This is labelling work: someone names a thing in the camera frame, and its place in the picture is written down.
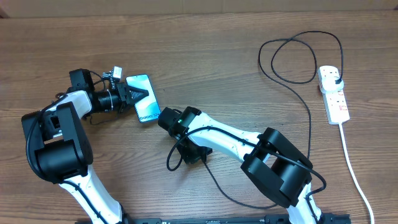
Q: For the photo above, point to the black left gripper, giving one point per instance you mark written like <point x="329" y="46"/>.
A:
<point x="125" y="98"/>

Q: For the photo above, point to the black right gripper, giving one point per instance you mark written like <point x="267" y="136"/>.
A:
<point x="192" y="157"/>

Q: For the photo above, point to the Galaxy smartphone with teal screen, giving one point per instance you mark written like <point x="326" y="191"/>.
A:
<point x="147" y="108"/>

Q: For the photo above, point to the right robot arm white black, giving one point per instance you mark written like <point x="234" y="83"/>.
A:
<point x="270" y="161"/>

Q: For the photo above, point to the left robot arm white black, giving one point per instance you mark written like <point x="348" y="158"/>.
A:
<point x="58" y="149"/>

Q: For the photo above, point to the white charger plug adapter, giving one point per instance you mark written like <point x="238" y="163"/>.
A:
<point x="330" y="84"/>

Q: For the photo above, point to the white power strip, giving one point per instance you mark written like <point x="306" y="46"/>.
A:
<point x="335" y="102"/>

